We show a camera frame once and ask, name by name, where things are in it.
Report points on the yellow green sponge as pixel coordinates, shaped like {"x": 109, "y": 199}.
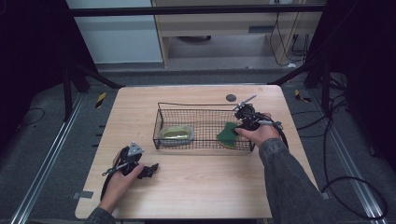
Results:
{"x": 227, "y": 136}

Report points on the grey round table grommet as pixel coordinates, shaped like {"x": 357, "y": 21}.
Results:
{"x": 230, "y": 98}

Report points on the dark curtain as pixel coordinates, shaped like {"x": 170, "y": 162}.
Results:
{"x": 367, "y": 62}
{"x": 28, "y": 56}

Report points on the clear green soap dish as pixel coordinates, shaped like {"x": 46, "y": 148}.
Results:
{"x": 176, "y": 134}

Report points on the person's right hand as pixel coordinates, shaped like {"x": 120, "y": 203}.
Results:
{"x": 260, "y": 134}

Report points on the grey tape patch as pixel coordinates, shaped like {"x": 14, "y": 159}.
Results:
{"x": 326, "y": 195}
{"x": 82, "y": 194}

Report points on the light wooden desk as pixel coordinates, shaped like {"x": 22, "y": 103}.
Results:
{"x": 218, "y": 23}

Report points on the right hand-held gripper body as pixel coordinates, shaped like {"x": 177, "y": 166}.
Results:
{"x": 247, "y": 115}

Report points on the metal floor rail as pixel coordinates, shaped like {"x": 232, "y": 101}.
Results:
{"x": 49, "y": 158}
{"x": 348, "y": 165}

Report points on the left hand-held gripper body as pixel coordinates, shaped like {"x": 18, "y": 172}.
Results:
{"x": 130, "y": 161}

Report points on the black horizontal frame bar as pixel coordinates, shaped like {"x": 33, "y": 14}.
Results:
{"x": 193, "y": 11}

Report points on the white cabinet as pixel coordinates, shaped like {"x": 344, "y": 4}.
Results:
{"x": 118, "y": 40}

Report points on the person's left hand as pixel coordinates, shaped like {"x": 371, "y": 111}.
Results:
{"x": 118, "y": 188}

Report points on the black stand leg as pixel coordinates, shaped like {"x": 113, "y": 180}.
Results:
{"x": 67, "y": 93}
{"x": 325, "y": 90}

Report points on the black yellow striped tape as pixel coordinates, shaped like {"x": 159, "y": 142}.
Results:
{"x": 300, "y": 96}
{"x": 100, "y": 100}

